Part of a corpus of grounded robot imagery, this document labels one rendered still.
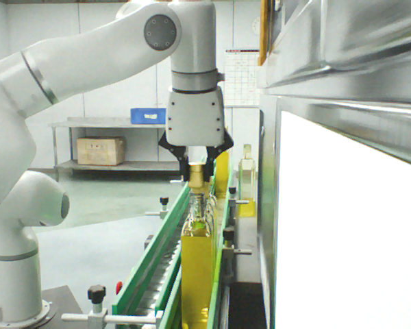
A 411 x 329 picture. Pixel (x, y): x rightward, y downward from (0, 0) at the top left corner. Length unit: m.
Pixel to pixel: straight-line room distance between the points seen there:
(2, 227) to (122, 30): 0.56
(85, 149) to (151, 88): 1.41
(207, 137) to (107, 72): 0.21
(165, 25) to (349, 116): 0.45
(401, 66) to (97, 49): 0.44
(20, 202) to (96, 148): 5.56
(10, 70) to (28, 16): 6.86
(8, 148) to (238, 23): 6.19
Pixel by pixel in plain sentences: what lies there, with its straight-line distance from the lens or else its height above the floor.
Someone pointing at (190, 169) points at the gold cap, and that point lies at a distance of 0.74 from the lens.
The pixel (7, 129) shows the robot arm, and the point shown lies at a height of 1.28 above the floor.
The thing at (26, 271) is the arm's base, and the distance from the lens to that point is 1.02.
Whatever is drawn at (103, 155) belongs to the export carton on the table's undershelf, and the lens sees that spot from 6.36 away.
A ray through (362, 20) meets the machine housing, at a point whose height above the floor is 1.35.
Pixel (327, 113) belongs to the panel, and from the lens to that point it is 0.20.
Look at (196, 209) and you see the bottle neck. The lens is 0.76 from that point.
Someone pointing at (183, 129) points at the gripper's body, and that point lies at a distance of 0.71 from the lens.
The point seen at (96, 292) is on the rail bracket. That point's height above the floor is 1.01.
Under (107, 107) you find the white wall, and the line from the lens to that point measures 6.93.
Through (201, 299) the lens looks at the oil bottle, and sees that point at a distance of 0.81.
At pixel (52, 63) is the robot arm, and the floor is 1.36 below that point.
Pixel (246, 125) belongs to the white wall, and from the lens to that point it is 6.61.
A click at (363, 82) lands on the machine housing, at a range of 0.26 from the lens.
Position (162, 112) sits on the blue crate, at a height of 1.05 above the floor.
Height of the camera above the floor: 1.32
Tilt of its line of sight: 10 degrees down
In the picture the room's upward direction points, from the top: straight up
